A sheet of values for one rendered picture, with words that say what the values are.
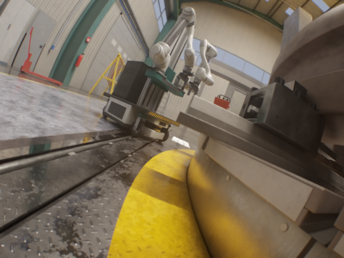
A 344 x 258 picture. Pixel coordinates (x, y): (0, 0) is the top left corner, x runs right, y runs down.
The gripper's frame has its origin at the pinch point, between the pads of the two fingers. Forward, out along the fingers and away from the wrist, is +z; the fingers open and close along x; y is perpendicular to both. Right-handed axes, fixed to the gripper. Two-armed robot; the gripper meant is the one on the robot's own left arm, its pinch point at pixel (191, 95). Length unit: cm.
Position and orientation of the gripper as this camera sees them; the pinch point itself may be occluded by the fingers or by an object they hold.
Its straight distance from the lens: 190.0
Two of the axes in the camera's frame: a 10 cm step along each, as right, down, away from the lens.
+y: 7.7, 3.5, -5.4
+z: -3.9, 9.2, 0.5
